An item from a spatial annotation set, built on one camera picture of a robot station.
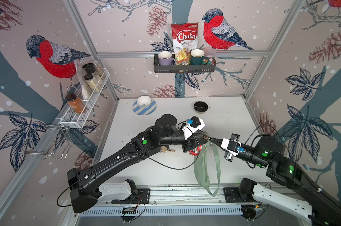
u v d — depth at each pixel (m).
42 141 0.56
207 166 0.60
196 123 0.46
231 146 0.43
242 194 0.65
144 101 1.15
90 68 0.78
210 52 0.85
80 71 0.73
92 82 0.76
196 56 0.80
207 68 0.90
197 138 0.59
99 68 0.85
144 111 1.12
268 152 0.40
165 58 0.82
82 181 0.39
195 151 0.61
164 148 0.87
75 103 0.66
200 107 1.11
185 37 0.78
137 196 0.67
